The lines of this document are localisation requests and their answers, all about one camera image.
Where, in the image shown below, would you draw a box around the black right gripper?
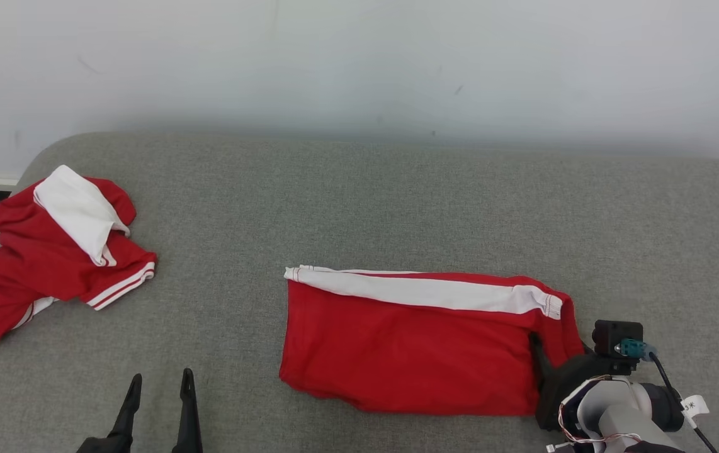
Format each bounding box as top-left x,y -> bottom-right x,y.
528,333 -> 613,432

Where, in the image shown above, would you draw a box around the teal cable connector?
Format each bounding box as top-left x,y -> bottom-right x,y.
614,338 -> 657,364

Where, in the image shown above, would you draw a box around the red basketball jersey number 23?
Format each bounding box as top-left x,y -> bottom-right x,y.
0,165 -> 157,345

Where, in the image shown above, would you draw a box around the grey fabric sofa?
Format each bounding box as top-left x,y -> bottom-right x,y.
0,131 -> 719,453

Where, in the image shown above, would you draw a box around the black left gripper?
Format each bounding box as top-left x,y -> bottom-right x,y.
76,368 -> 203,453

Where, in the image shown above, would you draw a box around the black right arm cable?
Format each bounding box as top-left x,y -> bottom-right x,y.
648,352 -> 719,453

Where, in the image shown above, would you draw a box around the white cable label tag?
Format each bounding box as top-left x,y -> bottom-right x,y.
679,394 -> 710,430

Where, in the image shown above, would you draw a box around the red shorts white side stripe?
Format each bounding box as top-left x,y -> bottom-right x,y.
279,264 -> 587,417

